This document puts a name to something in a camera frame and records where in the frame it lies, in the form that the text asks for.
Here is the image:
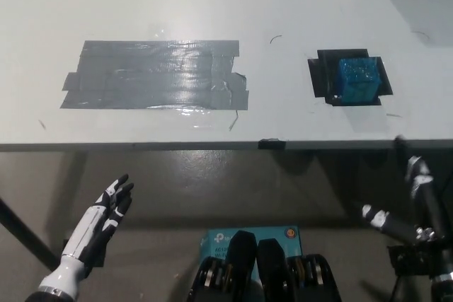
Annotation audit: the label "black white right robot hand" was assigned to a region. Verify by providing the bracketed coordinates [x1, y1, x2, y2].
[361, 135, 453, 279]

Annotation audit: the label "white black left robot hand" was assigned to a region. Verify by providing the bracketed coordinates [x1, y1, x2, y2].
[38, 173, 135, 298]

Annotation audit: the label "blue rubik's cube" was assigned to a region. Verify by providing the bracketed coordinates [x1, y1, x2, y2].
[336, 56, 382, 106]

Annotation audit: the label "black robot body blocks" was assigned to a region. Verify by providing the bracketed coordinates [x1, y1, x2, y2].
[187, 230, 343, 302]

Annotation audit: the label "black diagonal table leg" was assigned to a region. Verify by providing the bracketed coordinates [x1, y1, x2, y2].
[0, 194, 58, 272]

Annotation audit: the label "black table foot plate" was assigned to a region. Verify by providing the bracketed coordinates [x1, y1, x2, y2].
[386, 244, 435, 279]

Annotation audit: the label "teal router cardboard box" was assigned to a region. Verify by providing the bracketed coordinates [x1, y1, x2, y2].
[197, 226, 304, 273]

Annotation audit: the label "black tape square mark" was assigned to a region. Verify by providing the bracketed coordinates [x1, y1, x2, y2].
[306, 48, 394, 107]

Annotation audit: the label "grey duct tape patch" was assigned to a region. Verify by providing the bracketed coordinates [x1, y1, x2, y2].
[59, 39, 251, 111]

